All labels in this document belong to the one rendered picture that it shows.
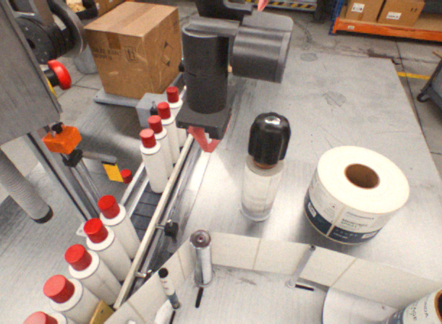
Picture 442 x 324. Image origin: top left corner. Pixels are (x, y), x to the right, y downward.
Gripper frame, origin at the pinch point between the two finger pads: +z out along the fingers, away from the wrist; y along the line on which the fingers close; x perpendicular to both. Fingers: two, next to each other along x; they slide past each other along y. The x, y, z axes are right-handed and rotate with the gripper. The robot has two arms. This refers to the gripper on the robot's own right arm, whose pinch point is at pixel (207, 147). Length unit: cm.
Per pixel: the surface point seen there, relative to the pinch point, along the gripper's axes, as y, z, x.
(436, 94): 211, 99, -146
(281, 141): 7.9, 2.9, -12.0
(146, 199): 6.8, 30.8, 20.1
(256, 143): 7.8, 4.3, -7.5
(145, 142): 10.1, 11.7, 18.0
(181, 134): 28.9, 24.9, 16.8
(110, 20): 64, 7, 55
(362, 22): 362, 97, -101
